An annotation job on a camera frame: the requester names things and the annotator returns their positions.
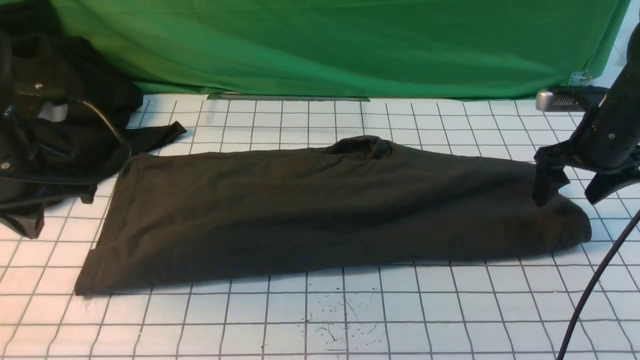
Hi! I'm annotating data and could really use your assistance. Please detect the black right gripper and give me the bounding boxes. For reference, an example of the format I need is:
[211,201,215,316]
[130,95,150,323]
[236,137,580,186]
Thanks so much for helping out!
[532,75,640,207]

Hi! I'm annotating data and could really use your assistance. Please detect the metal binder clip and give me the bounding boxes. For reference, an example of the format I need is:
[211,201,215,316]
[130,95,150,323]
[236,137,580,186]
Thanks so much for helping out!
[567,70,593,86]

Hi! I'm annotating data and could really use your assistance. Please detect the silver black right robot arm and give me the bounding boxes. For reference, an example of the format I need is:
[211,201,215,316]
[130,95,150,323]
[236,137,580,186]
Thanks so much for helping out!
[532,27,640,207]

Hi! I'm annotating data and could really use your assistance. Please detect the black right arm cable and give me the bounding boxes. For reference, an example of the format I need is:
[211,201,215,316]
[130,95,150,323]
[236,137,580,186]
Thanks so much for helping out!
[556,207,640,360]

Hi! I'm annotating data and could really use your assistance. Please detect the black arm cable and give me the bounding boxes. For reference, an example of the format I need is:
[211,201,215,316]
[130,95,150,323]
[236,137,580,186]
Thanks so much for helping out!
[556,207,640,360]
[75,99,132,161]

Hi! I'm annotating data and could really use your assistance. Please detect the black garment pile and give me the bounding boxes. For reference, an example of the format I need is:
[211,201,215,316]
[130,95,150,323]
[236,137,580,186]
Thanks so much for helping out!
[1,0,186,208]

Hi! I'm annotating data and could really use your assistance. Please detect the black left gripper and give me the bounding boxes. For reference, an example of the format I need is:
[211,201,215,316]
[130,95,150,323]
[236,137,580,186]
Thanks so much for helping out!
[1,33,131,239]

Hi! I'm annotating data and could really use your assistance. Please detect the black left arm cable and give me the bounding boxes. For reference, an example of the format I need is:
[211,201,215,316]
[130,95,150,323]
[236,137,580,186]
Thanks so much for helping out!
[75,99,132,161]

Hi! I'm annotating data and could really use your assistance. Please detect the green backdrop cloth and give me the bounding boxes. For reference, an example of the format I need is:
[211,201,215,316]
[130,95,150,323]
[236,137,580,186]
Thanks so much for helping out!
[52,0,630,99]

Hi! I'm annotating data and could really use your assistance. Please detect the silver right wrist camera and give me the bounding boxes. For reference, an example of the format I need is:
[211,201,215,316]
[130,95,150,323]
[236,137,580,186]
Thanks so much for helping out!
[535,85,608,113]

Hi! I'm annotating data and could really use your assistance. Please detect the gray long-sleeve top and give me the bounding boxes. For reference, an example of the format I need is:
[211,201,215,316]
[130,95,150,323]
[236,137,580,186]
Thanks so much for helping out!
[74,136,592,296]

